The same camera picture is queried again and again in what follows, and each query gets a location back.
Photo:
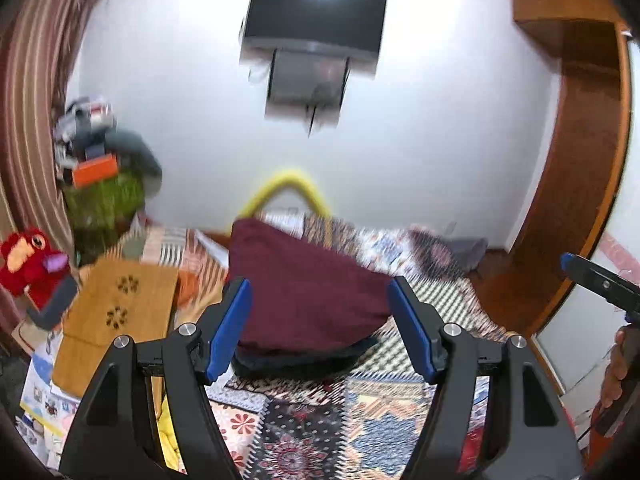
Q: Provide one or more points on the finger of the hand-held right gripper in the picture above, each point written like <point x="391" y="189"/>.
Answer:
<point x="600" y="282"/>

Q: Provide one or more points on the patchwork patterned blanket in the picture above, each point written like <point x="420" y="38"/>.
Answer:
<point x="310" y="430"/>

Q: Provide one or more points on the printed paper sheets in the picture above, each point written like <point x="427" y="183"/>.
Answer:
<point x="47" y="395"/>

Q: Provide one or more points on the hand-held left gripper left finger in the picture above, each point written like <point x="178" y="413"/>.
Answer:
<point x="230" y="330"/>

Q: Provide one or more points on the orange box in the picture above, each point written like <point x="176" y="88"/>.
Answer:
<point x="95" y="170"/>

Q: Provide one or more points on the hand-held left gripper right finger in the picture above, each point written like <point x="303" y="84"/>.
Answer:
<point x="412" y="330"/>

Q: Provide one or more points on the white door wooden frame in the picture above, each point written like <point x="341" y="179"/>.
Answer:
<point x="575" y="350"/>

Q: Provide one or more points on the red plush toy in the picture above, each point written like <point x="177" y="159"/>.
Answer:
<point x="25" y="260"/>

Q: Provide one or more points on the yellow cloth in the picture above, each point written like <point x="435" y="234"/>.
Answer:
<point x="167" y="435"/>

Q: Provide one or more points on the folded dark blue garment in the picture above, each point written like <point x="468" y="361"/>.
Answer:
<point x="300" y="364"/>

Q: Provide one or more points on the person's right hand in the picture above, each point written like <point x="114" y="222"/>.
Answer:
<point x="619" y="365"/>

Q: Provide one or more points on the green cloth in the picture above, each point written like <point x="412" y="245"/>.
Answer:
<point x="105" y="200"/>

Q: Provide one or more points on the grey wall shelf box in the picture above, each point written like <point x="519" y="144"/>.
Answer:
<point x="305" y="80"/>

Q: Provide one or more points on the maroon button shirt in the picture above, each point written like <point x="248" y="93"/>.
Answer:
<point x="300" y="285"/>

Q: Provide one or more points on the pile of boxes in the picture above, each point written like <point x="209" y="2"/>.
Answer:
<point x="80" y="120"/>

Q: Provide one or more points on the black wall television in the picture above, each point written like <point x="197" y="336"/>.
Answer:
<point x="315" y="15"/>

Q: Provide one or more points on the grey cloth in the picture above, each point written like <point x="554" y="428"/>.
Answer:
<point x="137" y="152"/>

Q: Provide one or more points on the striped curtain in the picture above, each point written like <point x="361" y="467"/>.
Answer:
<point x="35" y="85"/>

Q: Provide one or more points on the small wooden table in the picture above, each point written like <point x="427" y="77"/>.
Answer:
<point x="100" y="330"/>

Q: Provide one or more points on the yellow hoop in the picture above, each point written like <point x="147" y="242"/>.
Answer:
<point x="287" y="177"/>

